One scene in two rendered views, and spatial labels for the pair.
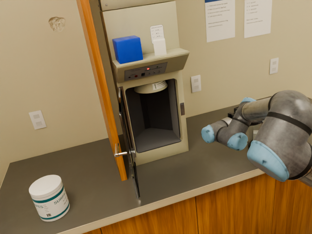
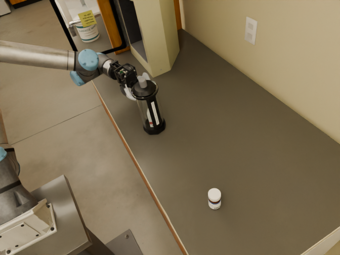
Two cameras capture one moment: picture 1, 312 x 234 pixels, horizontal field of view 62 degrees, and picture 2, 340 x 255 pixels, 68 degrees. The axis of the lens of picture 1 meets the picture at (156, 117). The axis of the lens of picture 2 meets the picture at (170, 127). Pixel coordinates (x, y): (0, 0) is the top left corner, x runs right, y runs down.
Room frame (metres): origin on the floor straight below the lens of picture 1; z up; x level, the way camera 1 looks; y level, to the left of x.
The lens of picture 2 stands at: (1.15, -1.31, 1.78)
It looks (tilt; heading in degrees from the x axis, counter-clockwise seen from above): 48 degrees down; 84
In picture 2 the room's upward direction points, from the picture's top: 12 degrees counter-clockwise
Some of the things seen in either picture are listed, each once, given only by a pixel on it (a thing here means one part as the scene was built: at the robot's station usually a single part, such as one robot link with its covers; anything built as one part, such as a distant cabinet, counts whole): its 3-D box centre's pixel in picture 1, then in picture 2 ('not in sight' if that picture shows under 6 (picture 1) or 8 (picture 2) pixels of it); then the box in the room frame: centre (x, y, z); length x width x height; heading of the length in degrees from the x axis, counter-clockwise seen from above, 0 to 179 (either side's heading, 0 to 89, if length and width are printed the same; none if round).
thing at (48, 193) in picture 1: (50, 197); not in sight; (0.91, 0.50, 1.01); 0.13 x 0.13 x 0.15
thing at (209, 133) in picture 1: (215, 132); (102, 64); (1.02, -0.25, 1.16); 0.11 x 0.09 x 0.08; 119
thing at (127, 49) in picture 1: (127, 49); not in sight; (1.12, 0.08, 1.55); 0.10 x 0.10 x 0.09; 14
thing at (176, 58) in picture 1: (152, 67); not in sight; (1.14, -0.01, 1.46); 0.32 x 0.12 x 0.10; 104
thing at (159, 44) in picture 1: (159, 47); not in sight; (1.15, -0.06, 1.54); 0.05 x 0.05 x 0.06; 87
